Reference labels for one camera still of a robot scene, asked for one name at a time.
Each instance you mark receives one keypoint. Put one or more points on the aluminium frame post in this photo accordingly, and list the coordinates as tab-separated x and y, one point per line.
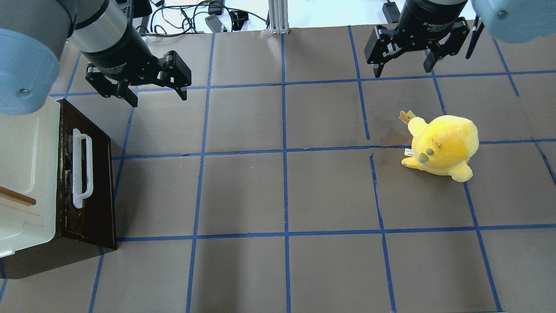
278	22

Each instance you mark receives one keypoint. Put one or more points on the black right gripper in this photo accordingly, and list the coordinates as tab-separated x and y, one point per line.
431	16

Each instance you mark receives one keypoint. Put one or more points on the black power adapter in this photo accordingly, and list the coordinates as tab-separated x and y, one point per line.
214	24

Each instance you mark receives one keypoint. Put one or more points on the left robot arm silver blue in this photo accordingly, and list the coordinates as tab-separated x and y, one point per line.
33	34

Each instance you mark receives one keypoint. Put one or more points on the yellow plush penguin toy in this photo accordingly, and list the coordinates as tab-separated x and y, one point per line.
442	147

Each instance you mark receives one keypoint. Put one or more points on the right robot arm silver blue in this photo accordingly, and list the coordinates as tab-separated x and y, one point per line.
510	21

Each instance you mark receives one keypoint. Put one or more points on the white drawer handle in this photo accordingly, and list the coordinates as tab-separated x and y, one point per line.
82	168

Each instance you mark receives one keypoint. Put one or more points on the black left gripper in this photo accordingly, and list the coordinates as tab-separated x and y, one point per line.
118	53

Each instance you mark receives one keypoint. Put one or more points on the wooden stick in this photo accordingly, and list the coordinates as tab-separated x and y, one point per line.
14	196

